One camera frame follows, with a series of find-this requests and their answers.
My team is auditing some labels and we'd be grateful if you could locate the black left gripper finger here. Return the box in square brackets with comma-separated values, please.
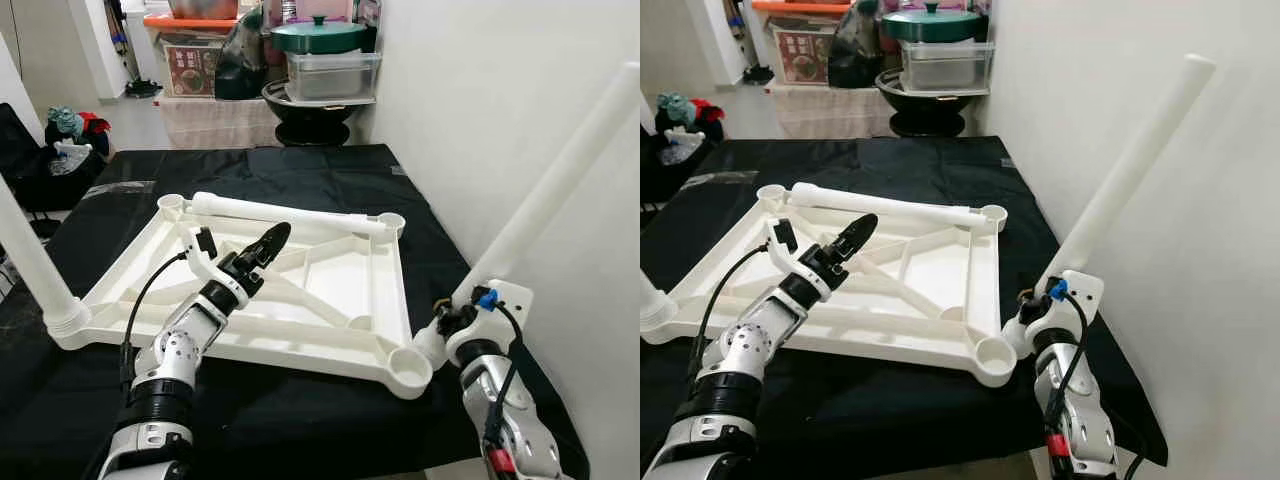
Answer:
[835, 212, 876, 255]
[838, 218, 881, 267]
[252, 228, 293, 276]
[250, 222, 289, 263]

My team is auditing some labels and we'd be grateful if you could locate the white plastic table leg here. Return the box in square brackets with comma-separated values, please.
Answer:
[1000, 55, 1218, 361]
[640, 265, 679, 336]
[190, 192, 393, 239]
[0, 170, 93, 336]
[412, 60, 641, 371]
[787, 182, 986, 229]

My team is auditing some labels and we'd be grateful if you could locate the black cloth cover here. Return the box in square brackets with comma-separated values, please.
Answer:
[640, 135, 1169, 480]
[0, 143, 591, 480]

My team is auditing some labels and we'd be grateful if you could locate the white plastic table top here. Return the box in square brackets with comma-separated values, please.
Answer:
[640, 182, 1019, 389]
[52, 192, 436, 401]

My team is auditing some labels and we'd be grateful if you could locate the beige cloth covered table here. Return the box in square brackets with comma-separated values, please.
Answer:
[155, 95, 291, 151]
[765, 83, 901, 139]

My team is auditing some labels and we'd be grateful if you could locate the black wok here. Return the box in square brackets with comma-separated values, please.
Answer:
[875, 70, 986, 138]
[262, 80, 376, 148]

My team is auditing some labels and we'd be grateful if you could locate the clear plastic storage box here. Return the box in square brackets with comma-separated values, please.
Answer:
[898, 38, 996, 93]
[285, 50, 383, 103]

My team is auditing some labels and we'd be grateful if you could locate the white plastic bag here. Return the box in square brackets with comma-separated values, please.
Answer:
[665, 128, 711, 166]
[50, 140, 96, 179]

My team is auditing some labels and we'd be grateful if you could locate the open black suitcase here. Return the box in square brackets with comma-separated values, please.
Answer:
[640, 125, 736, 206]
[0, 100, 116, 213]

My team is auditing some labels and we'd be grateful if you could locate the green pot lid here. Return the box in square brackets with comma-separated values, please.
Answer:
[270, 15, 371, 56]
[882, 3, 986, 43]

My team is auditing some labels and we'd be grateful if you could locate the teal plush toy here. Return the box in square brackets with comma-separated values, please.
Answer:
[655, 92, 696, 129]
[45, 105, 86, 141]

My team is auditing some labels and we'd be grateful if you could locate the clear storage box orange lid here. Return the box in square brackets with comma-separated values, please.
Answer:
[752, 0, 856, 89]
[142, 12, 241, 99]

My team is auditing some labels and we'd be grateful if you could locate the brown basin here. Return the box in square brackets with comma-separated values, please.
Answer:
[168, 0, 246, 19]

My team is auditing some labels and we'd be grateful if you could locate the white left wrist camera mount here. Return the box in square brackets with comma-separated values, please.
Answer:
[176, 225, 251, 301]
[765, 215, 831, 296]

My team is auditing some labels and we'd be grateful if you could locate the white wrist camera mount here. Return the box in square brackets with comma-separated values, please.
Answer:
[445, 280, 536, 369]
[176, 225, 251, 301]
[1015, 268, 1106, 356]
[765, 215, 831, 296]

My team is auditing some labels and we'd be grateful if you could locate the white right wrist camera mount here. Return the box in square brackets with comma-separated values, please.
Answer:
[445, 280, 536, 369]
[1015, 268, 1106, 356]

